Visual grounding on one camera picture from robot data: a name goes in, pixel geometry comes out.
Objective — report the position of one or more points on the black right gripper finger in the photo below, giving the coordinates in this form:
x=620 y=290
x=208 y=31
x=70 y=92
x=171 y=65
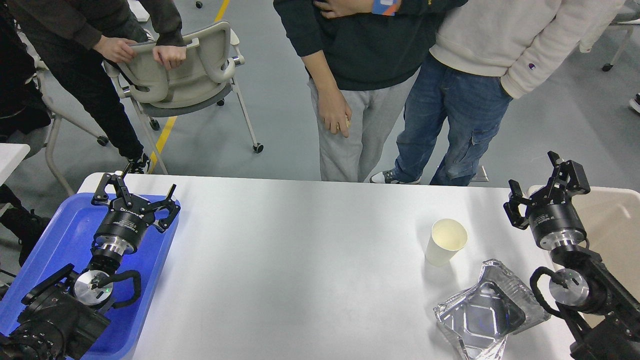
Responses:
x=512 y=207
x=567 y=179

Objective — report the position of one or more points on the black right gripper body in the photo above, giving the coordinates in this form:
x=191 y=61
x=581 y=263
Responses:
x=555 y=224

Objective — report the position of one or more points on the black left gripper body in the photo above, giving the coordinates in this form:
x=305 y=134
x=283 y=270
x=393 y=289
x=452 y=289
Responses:
x=127 y=224

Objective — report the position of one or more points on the white paper cup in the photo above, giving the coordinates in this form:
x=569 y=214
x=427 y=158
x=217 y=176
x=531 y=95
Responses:
x=447 y=237

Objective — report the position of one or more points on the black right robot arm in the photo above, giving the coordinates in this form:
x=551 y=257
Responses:
x=601 y=314

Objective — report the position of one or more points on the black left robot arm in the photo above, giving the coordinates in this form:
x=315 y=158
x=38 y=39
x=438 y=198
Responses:
x=88 y=283

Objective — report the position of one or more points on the blue plastic tray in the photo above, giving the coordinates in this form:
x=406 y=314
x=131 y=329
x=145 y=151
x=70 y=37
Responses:
x=67 y=240

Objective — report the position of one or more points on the grey chair at left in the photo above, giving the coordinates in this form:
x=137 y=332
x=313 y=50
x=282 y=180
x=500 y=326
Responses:
x=57 y=115

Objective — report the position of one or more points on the white side table corner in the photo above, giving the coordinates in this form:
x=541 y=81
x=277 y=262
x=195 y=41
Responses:
x=11 y=155

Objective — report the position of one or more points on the crumpled aluminium foil tray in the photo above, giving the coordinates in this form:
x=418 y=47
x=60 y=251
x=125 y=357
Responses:
x=477 y=321

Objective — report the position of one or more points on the beige rolling office chair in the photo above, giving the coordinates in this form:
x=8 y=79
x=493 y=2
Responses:
x=204 y=79

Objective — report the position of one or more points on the person in cream hoodie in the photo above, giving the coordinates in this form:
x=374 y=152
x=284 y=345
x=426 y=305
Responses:
x=486 y=54

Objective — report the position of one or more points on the person in dark clothes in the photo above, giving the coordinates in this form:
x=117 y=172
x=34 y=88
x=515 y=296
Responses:
x=74 y=38

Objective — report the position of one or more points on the person in black sweater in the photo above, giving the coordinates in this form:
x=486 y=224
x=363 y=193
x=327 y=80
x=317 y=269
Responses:
x=362 y=58

